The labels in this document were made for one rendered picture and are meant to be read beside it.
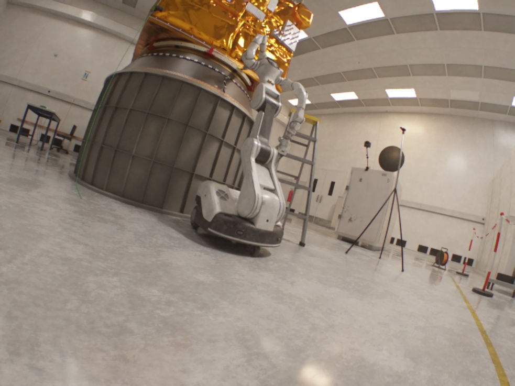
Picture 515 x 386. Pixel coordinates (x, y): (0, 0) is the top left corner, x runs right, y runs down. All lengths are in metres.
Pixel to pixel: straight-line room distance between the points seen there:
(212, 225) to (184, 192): 0.76
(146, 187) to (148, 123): 0.55
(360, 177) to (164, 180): 3.61
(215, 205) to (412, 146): 8.15
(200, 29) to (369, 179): 3.73
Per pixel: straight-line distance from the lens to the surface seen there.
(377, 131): 9.42
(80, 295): 0.59
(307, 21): 3.97
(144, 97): 2.06
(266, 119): 1.60
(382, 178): 4.31
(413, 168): 8.51
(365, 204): 4.29
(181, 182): 1.91
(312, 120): 2.79
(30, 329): 0.50
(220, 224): 1.21
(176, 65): 2.25
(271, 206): 1.25
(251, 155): 1.39
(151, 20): 2.55
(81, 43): 8.55
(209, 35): 2.62
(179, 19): 2.59
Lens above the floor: 0.34
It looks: 2 degrees up
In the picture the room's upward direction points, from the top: 16 degrees clockwise
